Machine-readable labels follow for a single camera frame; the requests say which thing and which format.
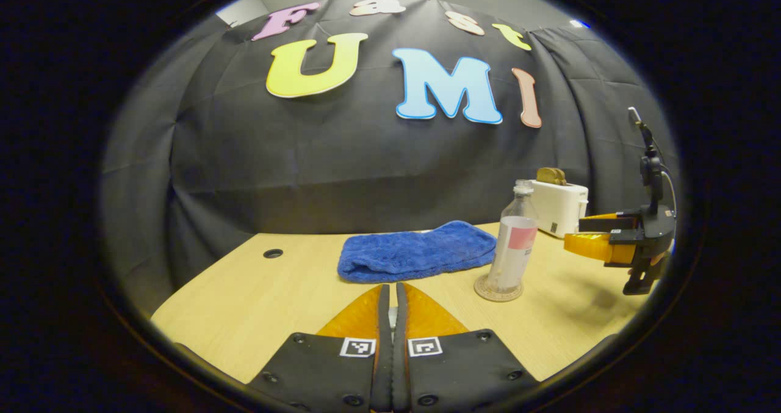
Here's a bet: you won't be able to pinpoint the clear water bottle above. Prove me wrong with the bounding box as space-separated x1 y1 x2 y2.
486 179 539 295

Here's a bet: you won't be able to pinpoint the white toaster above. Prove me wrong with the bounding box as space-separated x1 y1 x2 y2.
530 179 590 239

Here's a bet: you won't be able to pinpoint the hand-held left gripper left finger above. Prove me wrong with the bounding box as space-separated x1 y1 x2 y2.
247 282 392 412

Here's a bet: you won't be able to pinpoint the blue towel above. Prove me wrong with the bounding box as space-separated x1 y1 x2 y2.
337 220 498 284

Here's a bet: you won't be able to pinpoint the round cork coaster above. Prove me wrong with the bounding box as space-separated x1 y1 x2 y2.
474 273 524 303

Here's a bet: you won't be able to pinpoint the black backdrop cloth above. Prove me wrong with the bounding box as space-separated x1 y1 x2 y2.
101 0 681 316

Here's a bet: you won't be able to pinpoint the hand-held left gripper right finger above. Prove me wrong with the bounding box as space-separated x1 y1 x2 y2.
394 281 539 412

